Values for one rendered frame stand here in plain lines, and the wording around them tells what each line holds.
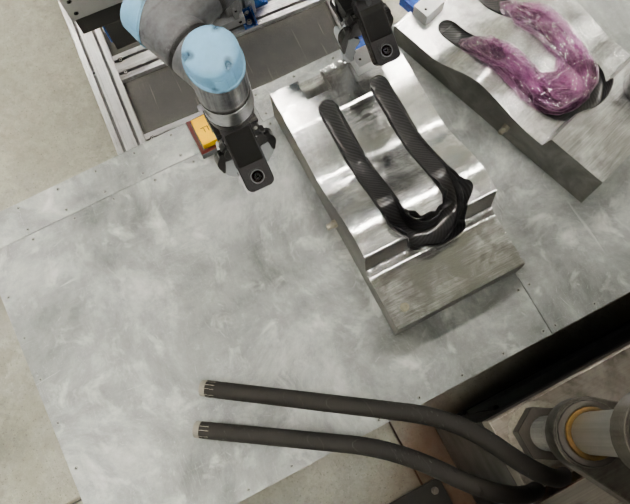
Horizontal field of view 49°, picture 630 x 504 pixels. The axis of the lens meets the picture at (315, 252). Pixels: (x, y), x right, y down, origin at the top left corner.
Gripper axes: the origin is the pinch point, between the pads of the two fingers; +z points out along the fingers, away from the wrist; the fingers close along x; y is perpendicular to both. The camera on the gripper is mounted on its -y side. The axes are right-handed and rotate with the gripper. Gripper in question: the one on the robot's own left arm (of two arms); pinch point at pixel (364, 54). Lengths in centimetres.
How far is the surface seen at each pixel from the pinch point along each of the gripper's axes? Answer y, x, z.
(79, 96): 78, 62, 91
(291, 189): -13.7, 23.0, 11.0
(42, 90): 86, 73, 91
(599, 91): -25.9, -36.6, 4.1
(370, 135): -14.1, 6.2, 2.6
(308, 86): 1.3, 11.3, 4.7
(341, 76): -1.1, 5.4, 2.0
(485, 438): -70, 16, -3
